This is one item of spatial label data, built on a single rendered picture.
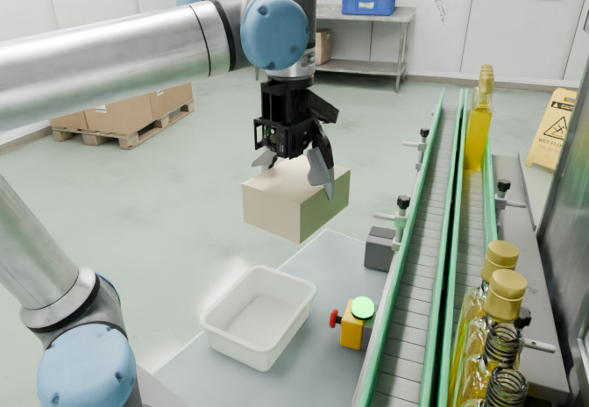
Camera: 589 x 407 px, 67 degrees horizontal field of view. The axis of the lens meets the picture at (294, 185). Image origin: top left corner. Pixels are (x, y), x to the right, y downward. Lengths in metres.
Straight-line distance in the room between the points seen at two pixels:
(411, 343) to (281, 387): 0.26
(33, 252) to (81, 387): 0.19
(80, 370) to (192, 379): 0.32
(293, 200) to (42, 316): 0.39
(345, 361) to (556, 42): 5.73
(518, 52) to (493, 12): 0.58
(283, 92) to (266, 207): 0.19
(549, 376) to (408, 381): 0.22
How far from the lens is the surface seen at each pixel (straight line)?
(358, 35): 6.44
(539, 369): 0.85
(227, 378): 0.93
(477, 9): 6.26
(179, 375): 0.95
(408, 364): 0.79
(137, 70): 0.45
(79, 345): 0.69
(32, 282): 0.71
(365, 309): 0.91
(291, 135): 0.66
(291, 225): 0.71
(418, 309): 0.89
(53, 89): 0.45
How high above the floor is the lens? 1.46
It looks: 27 degrees down
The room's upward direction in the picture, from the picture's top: straight up
